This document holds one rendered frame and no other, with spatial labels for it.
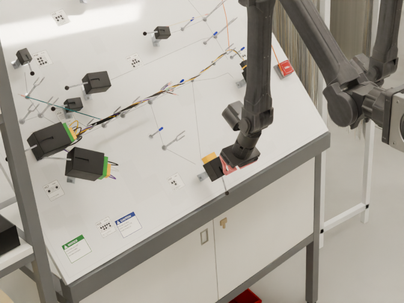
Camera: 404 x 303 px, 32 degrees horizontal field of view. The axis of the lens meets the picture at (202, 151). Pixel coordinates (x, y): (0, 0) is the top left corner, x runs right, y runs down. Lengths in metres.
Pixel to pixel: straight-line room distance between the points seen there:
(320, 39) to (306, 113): 1.05
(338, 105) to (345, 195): 2.34
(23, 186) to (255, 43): 0.67
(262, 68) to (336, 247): 1.83
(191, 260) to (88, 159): 0.60
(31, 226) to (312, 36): 0.84
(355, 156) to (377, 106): 2.75
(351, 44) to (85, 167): 1.73
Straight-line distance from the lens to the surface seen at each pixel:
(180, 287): 2.38
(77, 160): 1.93
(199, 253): 2.38
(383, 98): 1.49
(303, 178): 2.68
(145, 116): 2.24
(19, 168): 1.73
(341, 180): 3.99
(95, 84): 2.08
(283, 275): 3.30
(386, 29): 2.13
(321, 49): 1.58
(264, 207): 2.55
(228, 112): 1.95
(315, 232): 2.91
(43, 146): 1.92
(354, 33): 3.29
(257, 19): 1.73
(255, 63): 1.78
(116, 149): 2.16
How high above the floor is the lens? 2.12
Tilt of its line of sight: 30 degrees down
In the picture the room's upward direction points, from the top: 4 degrees counter-clockwise
